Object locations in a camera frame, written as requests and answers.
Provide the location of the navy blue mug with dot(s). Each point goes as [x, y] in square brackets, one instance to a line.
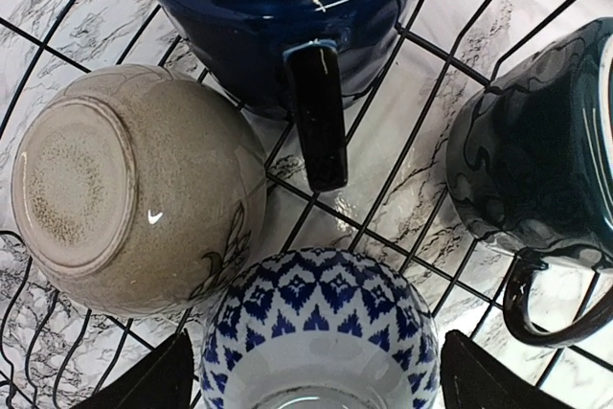
[307, 60]

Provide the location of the black wire dish rack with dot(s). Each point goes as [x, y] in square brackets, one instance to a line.
[395, 208]

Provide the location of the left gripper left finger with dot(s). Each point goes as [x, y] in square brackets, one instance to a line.
[161, 379]

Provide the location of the dark green mug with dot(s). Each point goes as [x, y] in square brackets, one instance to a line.
[528, 168]

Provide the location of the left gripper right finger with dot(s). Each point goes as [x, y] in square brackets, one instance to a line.
[472, 378]

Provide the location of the beige ceramic bowl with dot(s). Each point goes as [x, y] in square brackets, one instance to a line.
[139, 191]

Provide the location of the blue white patterned bowl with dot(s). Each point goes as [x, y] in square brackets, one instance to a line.
[320, 328]

